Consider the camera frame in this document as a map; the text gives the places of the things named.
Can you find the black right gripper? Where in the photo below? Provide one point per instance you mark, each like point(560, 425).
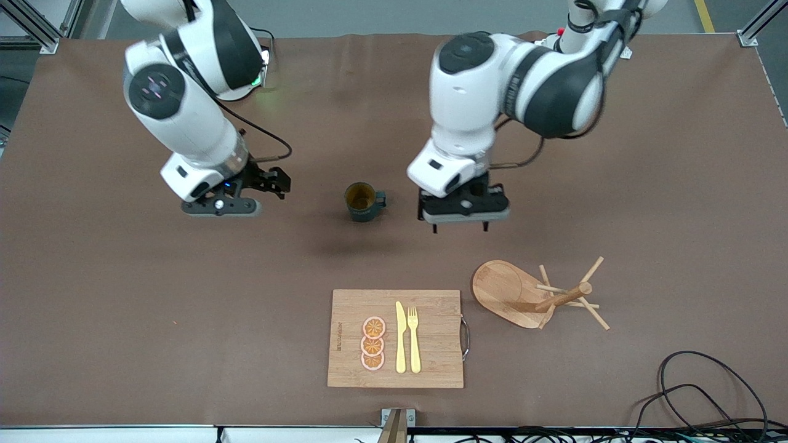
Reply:
point(260, 178)

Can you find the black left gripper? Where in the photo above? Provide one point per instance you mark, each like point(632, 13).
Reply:
point(479, 183)

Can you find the dark green ribbed cup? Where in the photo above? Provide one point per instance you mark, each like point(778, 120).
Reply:
point(363, 212)

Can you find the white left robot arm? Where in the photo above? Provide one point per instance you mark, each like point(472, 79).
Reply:
point(468, 92)

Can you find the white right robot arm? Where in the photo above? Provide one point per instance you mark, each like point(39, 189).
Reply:
point(184, 123)

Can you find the wooden mug tree stand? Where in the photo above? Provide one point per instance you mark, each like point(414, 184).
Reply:
point(502, 289)

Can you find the brown table cover sheet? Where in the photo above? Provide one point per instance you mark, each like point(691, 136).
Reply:
point(394, 264)

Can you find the yellow plastic fork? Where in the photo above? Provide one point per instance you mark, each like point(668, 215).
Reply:
point(415, 351)

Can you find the yellow plastic knife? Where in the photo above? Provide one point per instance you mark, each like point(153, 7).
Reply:
point(401, 344)

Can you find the orange slice toy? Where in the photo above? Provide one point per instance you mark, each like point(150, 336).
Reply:
point(373, 327)
point(372, 363)
point(372, 347)

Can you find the grey metal bracket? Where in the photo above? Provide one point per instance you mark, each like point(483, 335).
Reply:
point(410, 418)

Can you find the aluminium frame post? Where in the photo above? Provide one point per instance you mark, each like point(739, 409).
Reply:
point(48, 43)
point(748, 39)

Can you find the white table edge rail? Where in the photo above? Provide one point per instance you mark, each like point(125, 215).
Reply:
point(123, 435)

